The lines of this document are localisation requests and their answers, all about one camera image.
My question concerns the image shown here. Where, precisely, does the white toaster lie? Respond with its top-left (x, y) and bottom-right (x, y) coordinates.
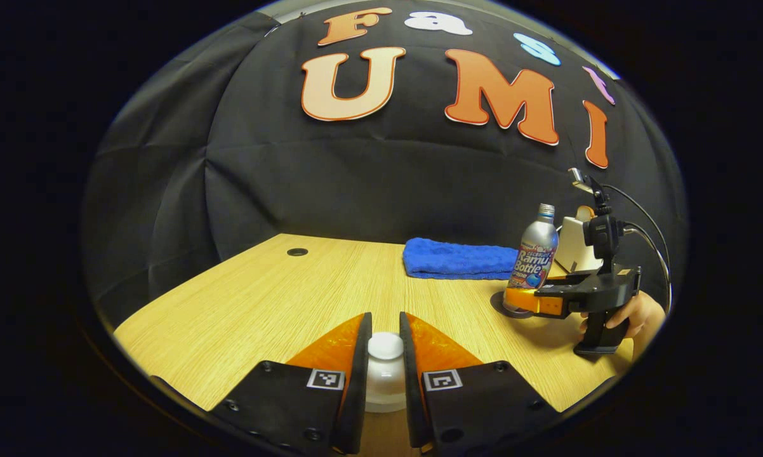
top-left (554, 216), bottom-right (604, 274)

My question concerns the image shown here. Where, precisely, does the dark brown round coaster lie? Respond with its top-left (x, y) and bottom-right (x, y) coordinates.
top-left (490, 291), bottom-right (534, 319)

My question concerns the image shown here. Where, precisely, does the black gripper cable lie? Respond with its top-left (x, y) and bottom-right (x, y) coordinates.
top-left (600, 183), bottom-right (674, 315)

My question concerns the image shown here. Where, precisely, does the silver water bottle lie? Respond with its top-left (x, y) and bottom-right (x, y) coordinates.
top-left (503, 203), bottom-right (559, 313)

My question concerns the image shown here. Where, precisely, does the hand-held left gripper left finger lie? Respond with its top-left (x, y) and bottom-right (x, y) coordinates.
top-left (210, 311), bottom-right (374, 456)

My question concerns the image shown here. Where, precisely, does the blue folded towel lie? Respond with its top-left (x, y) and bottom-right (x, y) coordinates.
top-left (402, 237), bottom-right (521, 281)

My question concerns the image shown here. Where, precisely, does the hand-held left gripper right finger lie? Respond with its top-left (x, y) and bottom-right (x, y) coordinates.
top-left (399, 311), bottom-right (560, 456)

